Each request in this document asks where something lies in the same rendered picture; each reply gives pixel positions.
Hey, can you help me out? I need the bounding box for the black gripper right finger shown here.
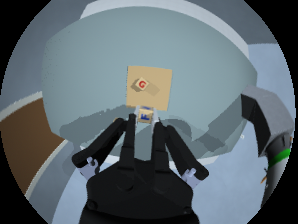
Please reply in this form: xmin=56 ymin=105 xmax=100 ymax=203
xmin=151 ymin=108 xmax=209 ymax=194

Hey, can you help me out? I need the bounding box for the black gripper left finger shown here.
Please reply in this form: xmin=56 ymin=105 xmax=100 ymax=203
xmin=71 ymin=105 xmax=140 ymax=192

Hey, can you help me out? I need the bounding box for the tan square mat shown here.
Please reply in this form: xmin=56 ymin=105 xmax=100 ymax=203
xmin=126 ymin=66 xmax=172 ymax=111

